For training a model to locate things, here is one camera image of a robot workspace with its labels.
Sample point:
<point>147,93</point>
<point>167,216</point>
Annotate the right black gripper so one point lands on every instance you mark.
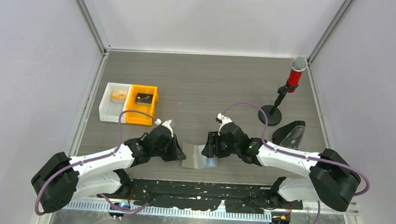
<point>208,150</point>

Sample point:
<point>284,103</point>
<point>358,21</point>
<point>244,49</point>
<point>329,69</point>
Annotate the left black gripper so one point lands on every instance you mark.
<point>176,153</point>

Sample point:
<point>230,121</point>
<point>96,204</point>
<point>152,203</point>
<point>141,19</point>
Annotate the blue grey card holder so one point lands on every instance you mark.
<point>194,158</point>

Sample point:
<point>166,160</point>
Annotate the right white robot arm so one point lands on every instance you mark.
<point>324,176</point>

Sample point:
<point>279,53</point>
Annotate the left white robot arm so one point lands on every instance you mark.
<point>63,179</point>

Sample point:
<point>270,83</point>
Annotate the black card in orange bin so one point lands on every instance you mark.
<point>144,99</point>

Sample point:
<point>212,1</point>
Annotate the tan card in white bin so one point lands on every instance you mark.
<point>119,95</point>

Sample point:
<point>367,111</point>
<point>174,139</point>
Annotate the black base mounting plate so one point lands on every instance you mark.
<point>201,196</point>

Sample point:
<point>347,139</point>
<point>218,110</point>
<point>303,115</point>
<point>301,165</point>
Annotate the orange plastic bin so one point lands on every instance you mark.
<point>138,118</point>

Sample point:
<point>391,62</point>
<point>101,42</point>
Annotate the white plastic bin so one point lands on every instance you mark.
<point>109,109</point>

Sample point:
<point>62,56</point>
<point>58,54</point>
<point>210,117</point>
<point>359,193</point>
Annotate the black stand with clear plate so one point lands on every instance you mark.
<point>290,135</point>

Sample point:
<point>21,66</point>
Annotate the red microphone on black stand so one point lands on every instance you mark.
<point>273,115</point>

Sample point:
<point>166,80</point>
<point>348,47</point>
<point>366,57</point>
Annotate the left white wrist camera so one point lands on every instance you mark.
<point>169,124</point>

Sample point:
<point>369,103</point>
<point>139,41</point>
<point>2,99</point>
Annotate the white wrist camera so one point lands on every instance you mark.
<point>222,120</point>
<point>169,124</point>

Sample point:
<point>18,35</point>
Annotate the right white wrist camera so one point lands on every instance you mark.
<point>222,120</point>

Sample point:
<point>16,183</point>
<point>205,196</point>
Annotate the slotted metal rail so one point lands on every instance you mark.
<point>103,206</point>

